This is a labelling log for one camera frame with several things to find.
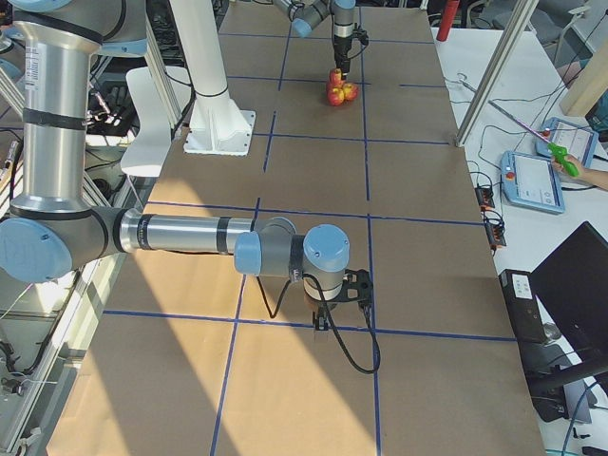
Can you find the aluminium frame post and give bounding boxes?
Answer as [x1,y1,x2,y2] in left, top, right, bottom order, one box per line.
[455,0,539,147]

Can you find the orange black power strip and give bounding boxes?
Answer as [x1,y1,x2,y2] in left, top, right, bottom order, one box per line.
[484,219,506,249]
[475,185,495,210]

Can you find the white chair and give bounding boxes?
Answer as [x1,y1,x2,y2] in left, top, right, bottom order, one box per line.
[121,66,184,178]

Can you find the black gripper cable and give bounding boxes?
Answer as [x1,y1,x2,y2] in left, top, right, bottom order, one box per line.
[256,273,382,374]

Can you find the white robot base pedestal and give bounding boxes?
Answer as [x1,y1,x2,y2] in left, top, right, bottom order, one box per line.
[170,0,256,156]

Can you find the black laptop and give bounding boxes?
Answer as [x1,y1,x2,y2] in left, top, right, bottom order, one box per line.
[531,221,607,359]

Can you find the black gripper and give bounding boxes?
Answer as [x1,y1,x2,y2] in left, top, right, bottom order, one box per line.
[332,34,369,80]
[304,269,373,331]

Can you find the blue teach pendant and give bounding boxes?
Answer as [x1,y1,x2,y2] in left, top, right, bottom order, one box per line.
[500,150,565,214]
[541,117,599,166]

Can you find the red yellow apple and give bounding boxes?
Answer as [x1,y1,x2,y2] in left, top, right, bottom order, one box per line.
[328,67,344,87]
[326,87,345,106]
[326,82,340,92]
[342,83,359,102]

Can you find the person's hand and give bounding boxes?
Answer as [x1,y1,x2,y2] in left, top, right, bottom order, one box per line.
[552,155,586,181]

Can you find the red cylinder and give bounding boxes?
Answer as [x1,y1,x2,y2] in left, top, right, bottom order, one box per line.
[436,0,460,42]

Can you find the black computer box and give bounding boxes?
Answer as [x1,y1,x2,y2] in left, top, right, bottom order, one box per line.
[498,269,550,345]

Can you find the brown paper table cover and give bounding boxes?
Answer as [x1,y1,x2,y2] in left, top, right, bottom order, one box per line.
[47,3,544,455]

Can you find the green grabber tool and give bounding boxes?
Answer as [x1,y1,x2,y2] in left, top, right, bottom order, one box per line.
[488,101,568,159]

